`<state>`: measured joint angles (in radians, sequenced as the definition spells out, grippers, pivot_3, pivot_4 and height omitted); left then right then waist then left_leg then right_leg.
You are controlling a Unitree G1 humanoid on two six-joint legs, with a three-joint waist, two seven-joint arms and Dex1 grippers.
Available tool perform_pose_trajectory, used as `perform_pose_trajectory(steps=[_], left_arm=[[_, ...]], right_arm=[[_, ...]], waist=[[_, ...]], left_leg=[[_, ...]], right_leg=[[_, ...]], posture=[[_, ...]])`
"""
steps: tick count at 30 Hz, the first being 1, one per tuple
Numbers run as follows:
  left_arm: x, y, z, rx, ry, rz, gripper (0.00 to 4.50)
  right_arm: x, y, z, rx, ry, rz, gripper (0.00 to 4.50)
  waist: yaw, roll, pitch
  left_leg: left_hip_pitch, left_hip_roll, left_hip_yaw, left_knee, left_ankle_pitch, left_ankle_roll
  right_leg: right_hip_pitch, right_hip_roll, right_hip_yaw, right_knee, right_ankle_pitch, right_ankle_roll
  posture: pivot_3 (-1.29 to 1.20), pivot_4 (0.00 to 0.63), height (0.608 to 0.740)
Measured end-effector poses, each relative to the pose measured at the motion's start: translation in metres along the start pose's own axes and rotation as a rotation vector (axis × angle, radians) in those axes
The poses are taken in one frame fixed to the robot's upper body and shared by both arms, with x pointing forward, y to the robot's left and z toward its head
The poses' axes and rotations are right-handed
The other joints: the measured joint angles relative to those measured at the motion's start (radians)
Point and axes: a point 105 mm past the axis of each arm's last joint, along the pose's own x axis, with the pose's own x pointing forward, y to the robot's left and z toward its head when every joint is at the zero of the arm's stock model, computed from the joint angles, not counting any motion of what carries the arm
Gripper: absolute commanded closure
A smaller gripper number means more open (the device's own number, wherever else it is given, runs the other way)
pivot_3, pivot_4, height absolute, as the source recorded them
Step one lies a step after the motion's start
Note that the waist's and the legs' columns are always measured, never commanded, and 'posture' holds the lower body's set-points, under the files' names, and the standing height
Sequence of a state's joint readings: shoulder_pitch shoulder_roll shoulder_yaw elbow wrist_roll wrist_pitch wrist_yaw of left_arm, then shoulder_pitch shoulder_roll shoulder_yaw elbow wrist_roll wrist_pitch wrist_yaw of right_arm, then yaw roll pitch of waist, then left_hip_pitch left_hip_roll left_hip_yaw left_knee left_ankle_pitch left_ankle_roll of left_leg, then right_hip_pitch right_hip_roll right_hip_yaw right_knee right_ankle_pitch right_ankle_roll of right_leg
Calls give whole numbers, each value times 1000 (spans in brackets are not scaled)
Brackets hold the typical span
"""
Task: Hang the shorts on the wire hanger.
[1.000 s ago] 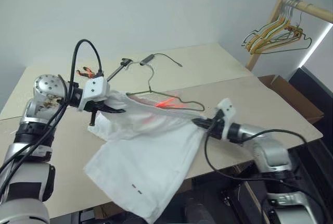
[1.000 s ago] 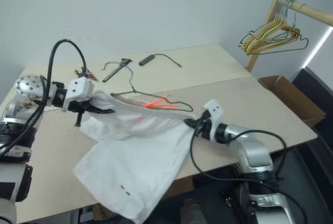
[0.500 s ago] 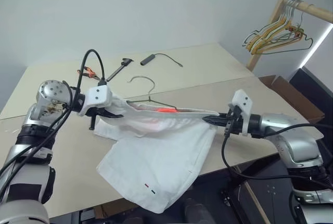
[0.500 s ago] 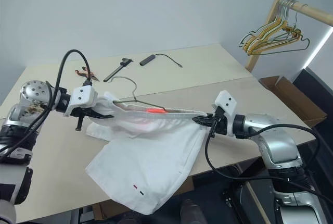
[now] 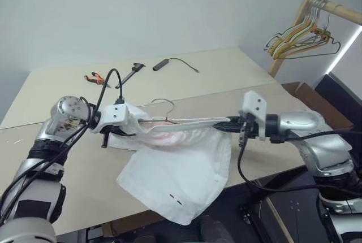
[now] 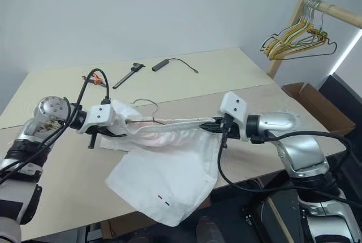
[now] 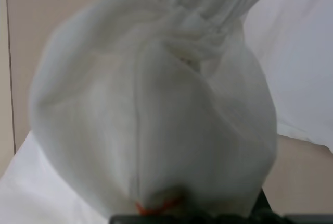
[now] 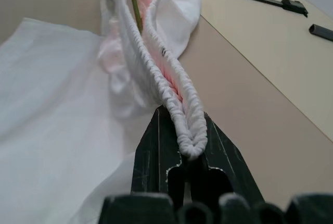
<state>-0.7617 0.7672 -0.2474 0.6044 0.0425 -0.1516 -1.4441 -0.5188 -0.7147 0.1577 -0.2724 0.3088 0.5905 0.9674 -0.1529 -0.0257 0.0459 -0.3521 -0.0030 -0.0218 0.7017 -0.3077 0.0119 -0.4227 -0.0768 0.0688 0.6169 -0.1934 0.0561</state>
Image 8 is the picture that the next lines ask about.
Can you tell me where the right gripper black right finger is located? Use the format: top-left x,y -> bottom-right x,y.
187,111 -> 265,205

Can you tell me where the white cloth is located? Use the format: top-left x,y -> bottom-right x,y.
0,0 -> 209,224

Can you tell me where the grey USB hub with cable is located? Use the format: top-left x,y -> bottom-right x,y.
308,23 -> 333,43

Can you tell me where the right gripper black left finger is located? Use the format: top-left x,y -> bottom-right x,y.
131,107 -> 186,196

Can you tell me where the green thin rod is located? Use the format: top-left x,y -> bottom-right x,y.
125,0 -> 144,33

